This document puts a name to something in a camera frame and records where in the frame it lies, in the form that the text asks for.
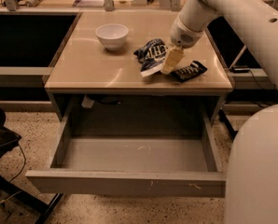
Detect open grey drawer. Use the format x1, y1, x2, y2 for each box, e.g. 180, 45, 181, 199
26, 96, 226, 198

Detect blue chip bag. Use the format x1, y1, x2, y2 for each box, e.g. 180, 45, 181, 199
133, 38, 167, 77

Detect white rod with black base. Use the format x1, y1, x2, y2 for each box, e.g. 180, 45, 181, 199
228, 46, 251, 74

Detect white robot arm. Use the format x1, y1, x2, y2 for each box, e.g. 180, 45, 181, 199
161, 0, 278, 224

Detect black snack bar wrapper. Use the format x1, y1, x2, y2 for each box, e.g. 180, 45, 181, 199
171, 61, 207, 83

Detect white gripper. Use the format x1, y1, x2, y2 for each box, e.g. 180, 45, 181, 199
160, 17, 203, 75

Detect white ceramic bowl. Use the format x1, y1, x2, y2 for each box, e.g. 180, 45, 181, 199
95, 23, 129, 50

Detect black stand with cable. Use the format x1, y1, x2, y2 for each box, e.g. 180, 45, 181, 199
0, 112, 59, 224

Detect beige top drawer cabinet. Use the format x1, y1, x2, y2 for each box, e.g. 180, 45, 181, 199
45, 10, 232, 110

